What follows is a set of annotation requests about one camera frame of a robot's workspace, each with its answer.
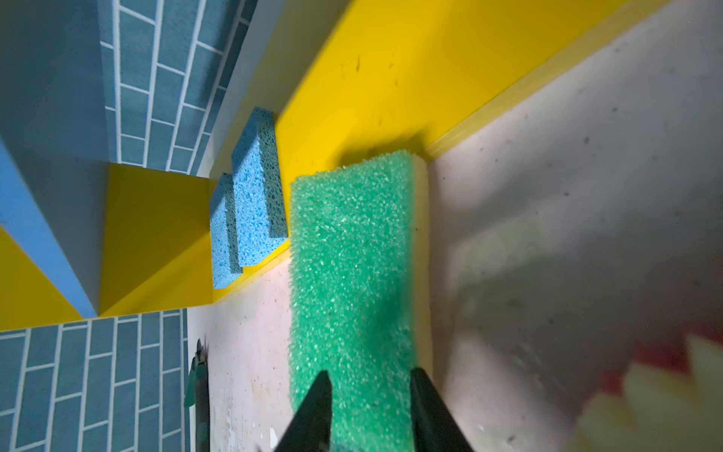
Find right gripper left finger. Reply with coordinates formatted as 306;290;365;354
275;370;333;452

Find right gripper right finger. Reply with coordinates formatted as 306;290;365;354
410;367;473;452

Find bright green sponge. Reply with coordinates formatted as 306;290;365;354
289;151;424;451

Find yellow pink blue shelf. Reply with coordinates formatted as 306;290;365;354
1;1;660;331

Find yellow smiley face sponge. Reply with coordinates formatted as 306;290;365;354
565;325;722;451

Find green handled pliers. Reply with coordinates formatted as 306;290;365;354
185;339;211;452

